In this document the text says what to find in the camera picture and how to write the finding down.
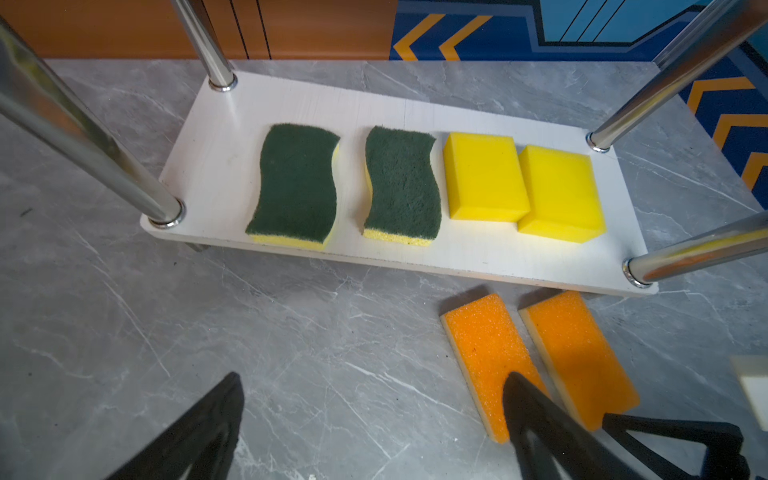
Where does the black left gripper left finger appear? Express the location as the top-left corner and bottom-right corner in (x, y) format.
(110, 372), (244, 479)

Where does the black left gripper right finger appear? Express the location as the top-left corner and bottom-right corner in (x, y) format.
(502, 372), (640, 479)

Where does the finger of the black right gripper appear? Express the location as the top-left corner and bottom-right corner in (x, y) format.
(602, 413), (750, 479)

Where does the orange sponge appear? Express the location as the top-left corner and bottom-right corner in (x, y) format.
(519, 291), (640, 431)
(441, 294), (548, 444)

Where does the yellow sponge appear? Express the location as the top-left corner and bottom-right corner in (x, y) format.
(443, 132), (531, 223)
(517, 145), (607, 244)

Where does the green wavy sponge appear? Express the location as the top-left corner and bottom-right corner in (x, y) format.
(245, 123), (340, 251)
(363, 126), (442, 247)

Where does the white two-tier shelf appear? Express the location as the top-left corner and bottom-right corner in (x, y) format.
(1, 1), (767, 296)

